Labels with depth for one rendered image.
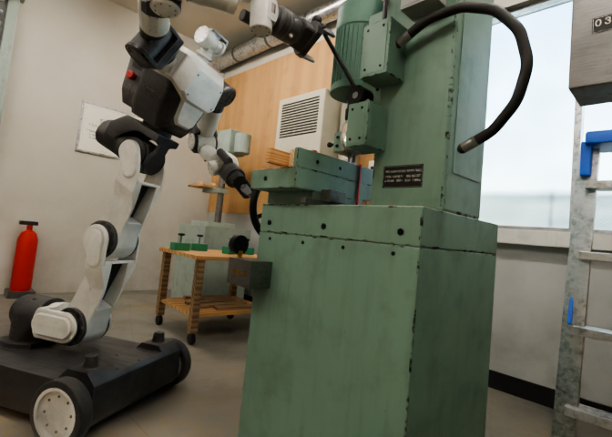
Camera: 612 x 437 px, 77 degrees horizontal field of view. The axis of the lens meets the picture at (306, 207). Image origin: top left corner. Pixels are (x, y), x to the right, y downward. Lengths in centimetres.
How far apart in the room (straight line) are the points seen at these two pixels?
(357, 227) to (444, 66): 46
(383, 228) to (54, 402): 113
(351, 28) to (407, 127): 45
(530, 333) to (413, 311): 152
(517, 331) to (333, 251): 153
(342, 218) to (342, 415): 47
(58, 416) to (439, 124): 138
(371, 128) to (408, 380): 61
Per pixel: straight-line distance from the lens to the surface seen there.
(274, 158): 107
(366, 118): 104
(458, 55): 110
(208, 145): 187
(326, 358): 105
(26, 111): 397
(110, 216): 163
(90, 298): 169
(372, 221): 94
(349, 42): 136
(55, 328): 175
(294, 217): 113
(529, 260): 233
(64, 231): 397
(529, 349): 237
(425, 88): 108
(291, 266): 112
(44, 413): 156
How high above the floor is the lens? 71
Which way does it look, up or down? 4 degrees up
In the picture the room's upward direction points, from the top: 6 degrees clockwise
